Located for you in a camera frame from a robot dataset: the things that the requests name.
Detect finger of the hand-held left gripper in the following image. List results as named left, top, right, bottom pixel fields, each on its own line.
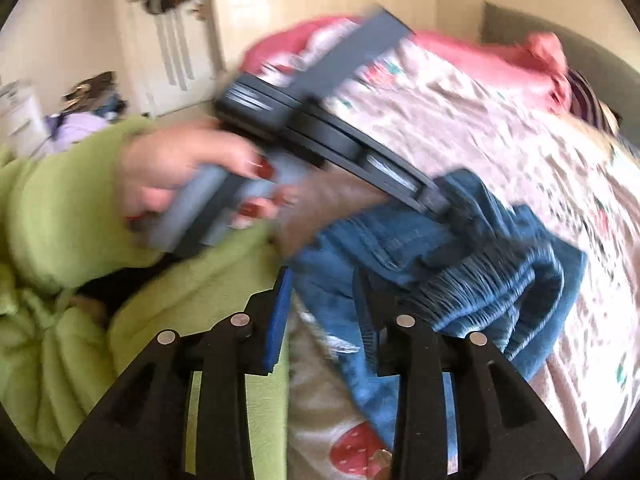
left=427, top=180, right=483, bottom=233

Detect white drawer unit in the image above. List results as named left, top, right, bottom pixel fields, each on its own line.
left=0, top=79, right=52, bottom=157

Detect purple striped pillow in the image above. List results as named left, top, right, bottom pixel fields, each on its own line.
left=565, top=70, right=625, bottom=137

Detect blue denim pants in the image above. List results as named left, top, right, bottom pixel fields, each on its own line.
left=272, top=167, right=590, bottom=453

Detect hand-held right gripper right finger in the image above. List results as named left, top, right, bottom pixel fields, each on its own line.
left=352, top=267, right=586, bottom=480

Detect grey headboard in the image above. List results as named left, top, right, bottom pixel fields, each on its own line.
left=480, top=0, right=640, bottom=161

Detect person's left forearm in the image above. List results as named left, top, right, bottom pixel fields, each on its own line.
left=0, top=115, right=168, bottom=293

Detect person's green top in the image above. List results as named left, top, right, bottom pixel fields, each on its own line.
left=0, top=220, right=292, bottom=472

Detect pink printed blanket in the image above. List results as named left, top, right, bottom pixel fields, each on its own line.
left=240, top=35, right=640, bottom=480

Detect dark clutter pile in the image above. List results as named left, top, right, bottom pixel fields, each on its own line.
left=61, top=71, right=130, bottom=122

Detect white door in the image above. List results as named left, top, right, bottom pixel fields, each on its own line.
left=114, top=0, right=227, bottom=117

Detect purple cloth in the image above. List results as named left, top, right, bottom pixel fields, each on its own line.
left=42, top=110, right=115, bottom=155

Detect pink comforter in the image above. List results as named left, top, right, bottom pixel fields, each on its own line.
left=240, top=15, right=575, bottom=117

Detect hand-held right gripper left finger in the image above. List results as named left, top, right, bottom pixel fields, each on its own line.
left=55, top=266, right=295, bottom=480

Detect person's left hand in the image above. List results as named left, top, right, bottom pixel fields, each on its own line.
left=117, top=120, right=300, bottom=230

